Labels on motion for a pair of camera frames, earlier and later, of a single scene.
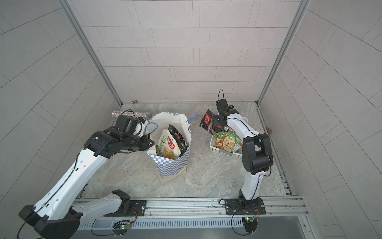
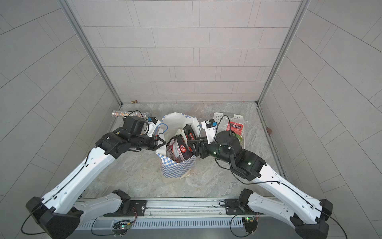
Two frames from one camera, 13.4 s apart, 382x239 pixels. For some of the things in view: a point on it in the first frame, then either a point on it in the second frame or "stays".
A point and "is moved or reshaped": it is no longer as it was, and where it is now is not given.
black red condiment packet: (178, 140) -> (189, 133)
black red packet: (207, 123) is moved or reshaped
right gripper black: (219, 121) -> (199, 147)
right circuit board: (250, 223) stays
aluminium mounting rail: (275, 207) stays
